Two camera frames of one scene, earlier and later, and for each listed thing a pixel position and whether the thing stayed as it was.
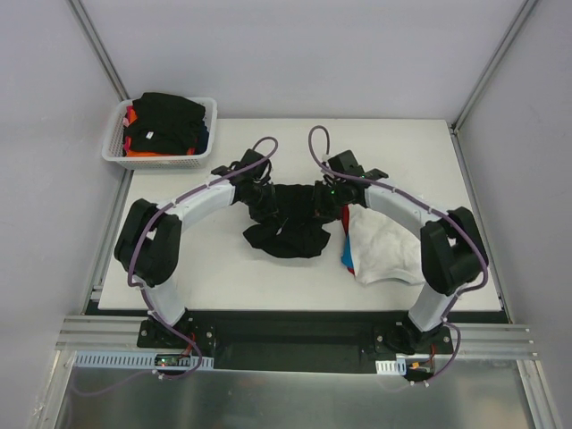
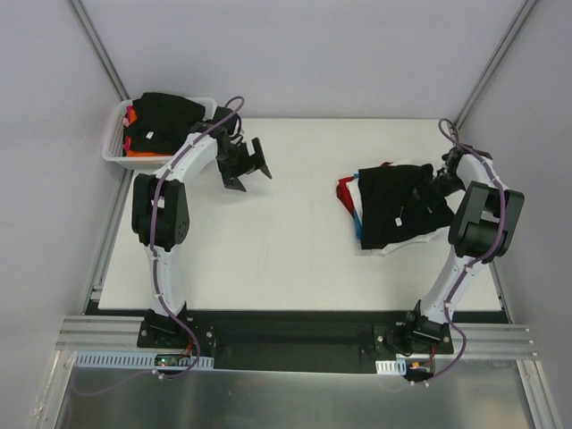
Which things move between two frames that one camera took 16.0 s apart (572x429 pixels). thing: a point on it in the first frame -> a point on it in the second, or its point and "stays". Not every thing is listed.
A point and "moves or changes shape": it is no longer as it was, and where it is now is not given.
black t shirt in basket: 165,123 stays
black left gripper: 267,206 -> 241,161
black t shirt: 295,231 -> 389,209
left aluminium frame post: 89,32 stays
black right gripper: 320,204 -> 429,193
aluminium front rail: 116,332 stays
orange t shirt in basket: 151,154 stays
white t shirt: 383,248 moves or changes shape
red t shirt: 345,210 moves or changes shape
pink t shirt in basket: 125,121 stays
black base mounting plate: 297,340 stays
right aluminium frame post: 525,12 stays
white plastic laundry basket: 113,153 stays
